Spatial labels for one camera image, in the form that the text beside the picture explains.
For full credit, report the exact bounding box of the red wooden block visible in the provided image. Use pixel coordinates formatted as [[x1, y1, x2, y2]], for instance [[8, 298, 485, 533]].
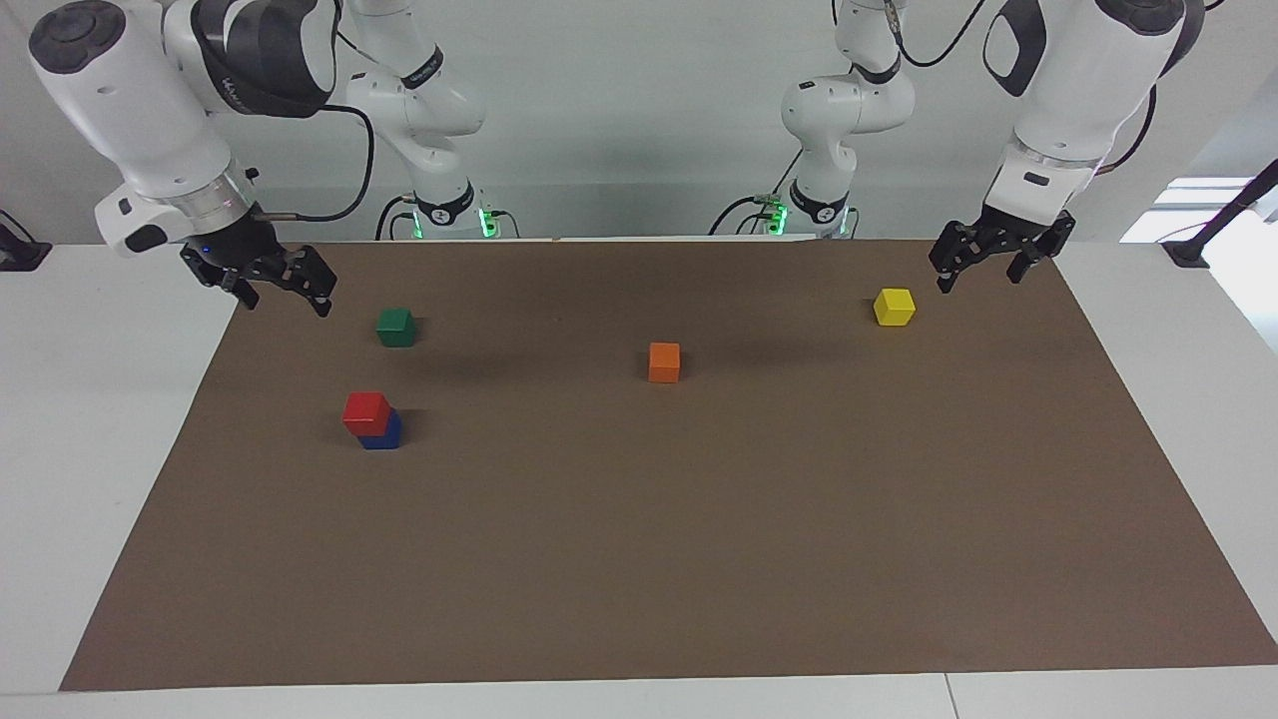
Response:
[[341, 390, 393, 438]]

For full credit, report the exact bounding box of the yellow wooden block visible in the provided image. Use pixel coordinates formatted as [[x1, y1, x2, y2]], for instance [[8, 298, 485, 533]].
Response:
[[873, 287, 918, 329]]

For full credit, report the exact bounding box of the blue wooden block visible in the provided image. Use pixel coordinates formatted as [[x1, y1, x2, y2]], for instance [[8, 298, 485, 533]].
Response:
[[357, 408, 404, 451]]

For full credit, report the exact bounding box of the black slanted stand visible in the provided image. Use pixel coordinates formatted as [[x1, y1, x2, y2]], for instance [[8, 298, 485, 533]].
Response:
[[1162, 158, 1278, 270]]

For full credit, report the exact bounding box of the black table clamp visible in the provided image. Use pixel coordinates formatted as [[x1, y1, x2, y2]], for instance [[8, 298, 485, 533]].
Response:
[[0, 209, 54, 274]]

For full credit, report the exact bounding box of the brown table mat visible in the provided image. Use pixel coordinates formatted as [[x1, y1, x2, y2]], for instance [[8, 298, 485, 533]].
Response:
[[59, 239, 1278, 693]]

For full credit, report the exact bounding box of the white wall power box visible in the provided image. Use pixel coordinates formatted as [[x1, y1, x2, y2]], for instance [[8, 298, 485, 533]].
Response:
[[104, 194, 215, 245]]

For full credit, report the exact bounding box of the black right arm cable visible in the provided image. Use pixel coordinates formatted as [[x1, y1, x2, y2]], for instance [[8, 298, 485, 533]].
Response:
[[250, 98, 376, 224]]

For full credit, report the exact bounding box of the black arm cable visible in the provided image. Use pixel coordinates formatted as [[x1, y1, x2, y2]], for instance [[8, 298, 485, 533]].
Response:
[[250, 98, 376, 224], [892, 0, 1161, 177]]

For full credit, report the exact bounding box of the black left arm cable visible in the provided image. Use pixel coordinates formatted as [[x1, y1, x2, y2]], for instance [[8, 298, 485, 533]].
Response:
[[892, 0, 1161, 177]]

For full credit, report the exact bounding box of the black base cable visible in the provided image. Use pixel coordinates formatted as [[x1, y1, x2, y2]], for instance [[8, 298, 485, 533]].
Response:
[[708, 148, 806, 238]]

